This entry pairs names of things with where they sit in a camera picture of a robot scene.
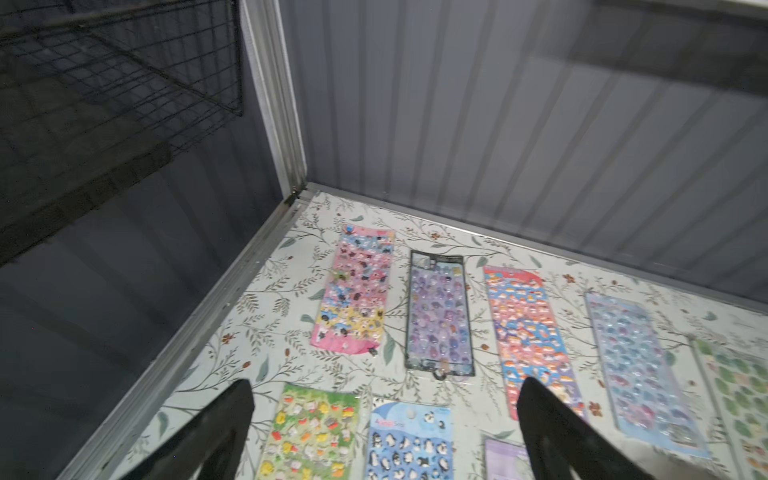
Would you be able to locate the green dinosaur sticker sheet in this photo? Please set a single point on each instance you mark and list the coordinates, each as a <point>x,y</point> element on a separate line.
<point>738,384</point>

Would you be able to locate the purple sticker sheet black border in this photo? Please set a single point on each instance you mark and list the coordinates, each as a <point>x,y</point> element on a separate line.
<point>438,333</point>

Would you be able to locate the green yellow animal sticker sheet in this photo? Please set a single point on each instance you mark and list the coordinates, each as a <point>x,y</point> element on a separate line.
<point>312,436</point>

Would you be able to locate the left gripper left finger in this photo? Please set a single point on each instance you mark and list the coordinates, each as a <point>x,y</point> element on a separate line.
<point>210,445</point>

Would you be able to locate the pink cat sticker sheet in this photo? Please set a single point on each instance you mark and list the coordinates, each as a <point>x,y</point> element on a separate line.
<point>352,311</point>

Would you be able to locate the lilac sweets sticker sheet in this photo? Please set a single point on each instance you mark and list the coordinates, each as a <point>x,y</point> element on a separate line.
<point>505,461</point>

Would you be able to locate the blue penguin sticker sheet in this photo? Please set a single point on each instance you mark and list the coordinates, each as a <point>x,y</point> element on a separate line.
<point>409,441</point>

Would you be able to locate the pale blue jewel sticker sheet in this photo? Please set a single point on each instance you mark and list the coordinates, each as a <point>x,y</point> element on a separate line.
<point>646,400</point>

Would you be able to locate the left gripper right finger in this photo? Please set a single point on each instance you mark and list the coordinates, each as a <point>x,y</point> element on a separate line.
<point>561,445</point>

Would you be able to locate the black wire basket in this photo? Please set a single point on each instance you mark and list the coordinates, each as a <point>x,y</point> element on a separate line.
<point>98,95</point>

